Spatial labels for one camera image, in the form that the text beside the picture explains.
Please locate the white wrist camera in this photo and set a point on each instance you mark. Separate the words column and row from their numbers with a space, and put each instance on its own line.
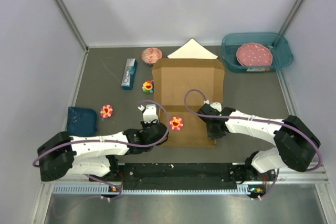
column 214, row 105
column 149, row 113

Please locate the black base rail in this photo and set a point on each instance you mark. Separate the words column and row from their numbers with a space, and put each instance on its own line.
column 175, row 176

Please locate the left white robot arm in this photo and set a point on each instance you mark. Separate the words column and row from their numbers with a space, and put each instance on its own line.
column 65, row 155

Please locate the blue toothpaste box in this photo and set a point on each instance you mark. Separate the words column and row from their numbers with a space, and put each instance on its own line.
column 129, row 74

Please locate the pink flower plush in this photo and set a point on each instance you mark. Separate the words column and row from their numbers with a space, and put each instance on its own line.
column 106, row 111
column 176, row 123

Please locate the brown cardboard box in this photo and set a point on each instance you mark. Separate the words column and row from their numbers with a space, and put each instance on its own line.
column 181, row 86

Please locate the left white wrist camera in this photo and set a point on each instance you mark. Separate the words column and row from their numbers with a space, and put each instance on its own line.
column 149, row 113

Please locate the teal plastic bin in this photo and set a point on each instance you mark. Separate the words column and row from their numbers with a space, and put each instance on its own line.
column 277, row 44

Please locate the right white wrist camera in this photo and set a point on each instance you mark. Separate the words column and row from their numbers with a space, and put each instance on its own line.
column 214, row 105

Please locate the red patterned bowl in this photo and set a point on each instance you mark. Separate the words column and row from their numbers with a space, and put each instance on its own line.
column 151, row 55

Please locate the white square plate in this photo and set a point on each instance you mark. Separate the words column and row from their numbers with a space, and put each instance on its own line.
column 192, row 49

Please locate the rainbow flower plush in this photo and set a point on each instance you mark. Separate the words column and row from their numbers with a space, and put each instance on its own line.
column 148, row 86

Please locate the pink polka dot plate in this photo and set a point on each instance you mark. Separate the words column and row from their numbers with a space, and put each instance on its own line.
column 254, row 54

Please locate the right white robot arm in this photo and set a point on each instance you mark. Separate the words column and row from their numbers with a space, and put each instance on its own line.
column 293, row 144

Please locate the dark blue leaf dish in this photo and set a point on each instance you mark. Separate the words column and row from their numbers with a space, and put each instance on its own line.
column 81, row 121

